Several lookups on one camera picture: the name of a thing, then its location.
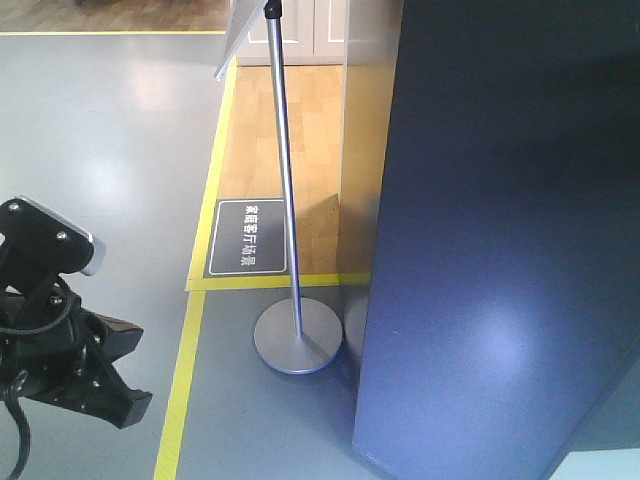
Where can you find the silver sign stand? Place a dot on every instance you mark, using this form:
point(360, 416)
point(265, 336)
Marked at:
point(300, 335)

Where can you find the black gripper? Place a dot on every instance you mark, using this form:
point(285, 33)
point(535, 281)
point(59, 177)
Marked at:
point(55, 351)

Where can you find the white cabinet background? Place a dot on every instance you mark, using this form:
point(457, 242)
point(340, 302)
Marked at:
point(351, 33)

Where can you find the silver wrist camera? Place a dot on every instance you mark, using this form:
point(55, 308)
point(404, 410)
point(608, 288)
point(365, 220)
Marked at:
point(50, 239)

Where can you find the dark floor label sign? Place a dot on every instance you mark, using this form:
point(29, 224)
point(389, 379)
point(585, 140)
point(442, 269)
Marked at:
point(247, 238)

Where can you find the dark grey fridge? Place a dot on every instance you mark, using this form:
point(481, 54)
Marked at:
point(504, 303)

